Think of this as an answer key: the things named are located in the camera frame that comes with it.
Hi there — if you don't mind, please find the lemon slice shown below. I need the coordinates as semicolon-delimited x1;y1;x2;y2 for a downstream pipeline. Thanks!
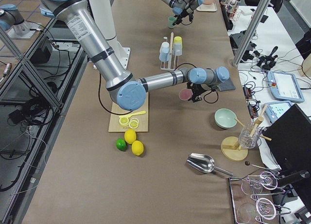
119;117;130;127
128;118;139;129

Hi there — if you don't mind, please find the mint green bowl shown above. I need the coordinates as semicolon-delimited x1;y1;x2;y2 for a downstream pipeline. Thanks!
214;108;237;129

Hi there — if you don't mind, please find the green plastic cup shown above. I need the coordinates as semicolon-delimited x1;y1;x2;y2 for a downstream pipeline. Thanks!
168;16;176;29

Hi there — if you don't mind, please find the bamboo cutting board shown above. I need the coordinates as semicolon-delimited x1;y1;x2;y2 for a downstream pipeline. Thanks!
108;93;149;133

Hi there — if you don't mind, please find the light blue plastic cup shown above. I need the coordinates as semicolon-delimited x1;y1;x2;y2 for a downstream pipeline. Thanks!
159;48;170;62

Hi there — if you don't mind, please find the grey folded cloth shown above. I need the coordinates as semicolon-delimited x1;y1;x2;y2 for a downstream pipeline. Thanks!
217;78;236;92

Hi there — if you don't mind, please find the whole yellow lemon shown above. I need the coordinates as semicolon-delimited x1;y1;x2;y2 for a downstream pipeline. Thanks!
131;140;144;156
124;129;137;145

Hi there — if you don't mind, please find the yellow plastic knife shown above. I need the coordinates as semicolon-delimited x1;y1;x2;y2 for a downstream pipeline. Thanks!
119;110;146;118

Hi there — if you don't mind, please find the white wire cup rack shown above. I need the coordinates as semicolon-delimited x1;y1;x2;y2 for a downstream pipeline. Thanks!
160;32;175;71

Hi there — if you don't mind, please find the blue teach pendant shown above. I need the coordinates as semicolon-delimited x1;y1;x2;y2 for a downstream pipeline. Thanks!
267;71;305;103
263;101;293;123

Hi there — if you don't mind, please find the wire glass rack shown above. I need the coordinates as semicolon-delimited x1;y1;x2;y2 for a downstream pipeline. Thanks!
228;171;291;224

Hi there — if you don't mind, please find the beige plastic tray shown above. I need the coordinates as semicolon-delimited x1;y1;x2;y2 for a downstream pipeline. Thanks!
196;2;217;13

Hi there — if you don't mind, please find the black monitor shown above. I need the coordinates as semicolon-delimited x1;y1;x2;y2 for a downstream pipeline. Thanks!
263;104;311;172

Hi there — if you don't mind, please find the clear glass mug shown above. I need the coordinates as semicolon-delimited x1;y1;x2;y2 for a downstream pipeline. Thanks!
239;123;262;149

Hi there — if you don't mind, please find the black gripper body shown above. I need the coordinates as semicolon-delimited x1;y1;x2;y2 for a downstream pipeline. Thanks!
187;82;214;103
173;9;194;25

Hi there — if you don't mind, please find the wooden mug tree stand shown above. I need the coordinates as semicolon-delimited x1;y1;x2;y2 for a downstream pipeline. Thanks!
221;106;272;161

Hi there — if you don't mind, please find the yellow plastic cup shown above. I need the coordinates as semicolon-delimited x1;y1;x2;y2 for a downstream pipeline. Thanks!
173;36;182;45

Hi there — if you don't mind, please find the pink plastic cup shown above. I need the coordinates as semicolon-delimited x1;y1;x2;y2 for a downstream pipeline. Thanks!
178;88;193;101

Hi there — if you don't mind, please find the white plastic cup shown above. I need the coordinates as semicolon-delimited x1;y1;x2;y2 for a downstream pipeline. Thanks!
160;41;170;52

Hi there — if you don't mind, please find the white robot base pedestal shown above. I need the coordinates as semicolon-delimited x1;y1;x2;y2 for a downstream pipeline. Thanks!
88;0;131;69

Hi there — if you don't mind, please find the grey plastic cup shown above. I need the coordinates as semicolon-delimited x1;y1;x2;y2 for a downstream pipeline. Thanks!
173;42;182;56

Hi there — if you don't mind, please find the green lime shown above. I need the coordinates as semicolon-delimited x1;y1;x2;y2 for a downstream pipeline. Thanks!
115;138;127;151

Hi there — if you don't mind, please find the metal scoop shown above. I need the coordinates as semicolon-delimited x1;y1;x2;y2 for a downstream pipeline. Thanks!
187;153;233;176

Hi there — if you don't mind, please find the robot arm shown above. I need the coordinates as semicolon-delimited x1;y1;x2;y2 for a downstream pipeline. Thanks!
162;0;204;26
40;0;230;111

